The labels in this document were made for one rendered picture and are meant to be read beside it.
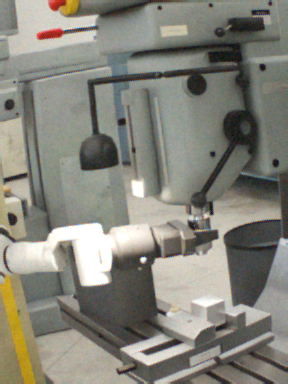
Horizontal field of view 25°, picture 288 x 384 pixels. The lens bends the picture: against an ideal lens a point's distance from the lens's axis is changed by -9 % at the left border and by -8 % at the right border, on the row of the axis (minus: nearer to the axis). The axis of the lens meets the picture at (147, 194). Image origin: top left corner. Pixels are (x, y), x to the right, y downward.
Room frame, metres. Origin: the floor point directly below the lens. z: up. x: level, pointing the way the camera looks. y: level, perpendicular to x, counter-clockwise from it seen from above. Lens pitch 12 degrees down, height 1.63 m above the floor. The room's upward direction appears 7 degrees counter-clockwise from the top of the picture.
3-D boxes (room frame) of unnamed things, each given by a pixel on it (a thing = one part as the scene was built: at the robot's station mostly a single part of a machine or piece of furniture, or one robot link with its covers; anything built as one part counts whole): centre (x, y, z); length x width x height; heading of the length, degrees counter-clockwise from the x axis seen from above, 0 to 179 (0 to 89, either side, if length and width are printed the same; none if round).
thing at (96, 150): (1.24, 0.08, 1.45); 0.07 x 0.07 x 0.06
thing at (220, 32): (1.27, -0.22, 1.66); 0.12 x 0.04 x 0.04; 119
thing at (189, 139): (1.36, -0.10, 1.47); 0.21 x 0.19 x 0.32; 29
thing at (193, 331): (1.32, -0.05, 1.02); 0.12 x 0.06 x 0.04; 31
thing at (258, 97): (1.45, -0.27, 1.47); 0.24 x 0.19 x 0.26; 29
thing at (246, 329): (1.34, -0.07, 0.99); 0.35 x 0.15 x 0.11; 121
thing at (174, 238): (1.34, -0.01, 1.23); 0.13 x 0.12 x 0.10; 15
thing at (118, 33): (1.38, -0.13, 1.68); 0.34 x 0.24 x 0.10; 119
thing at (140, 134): (1.31, 0.00, 1.45); 0.04 x 0.04 x 0.21; 29
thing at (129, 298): (1.70, 0.12, 1.03); 0.22 x 0.12 x 0.20; 35
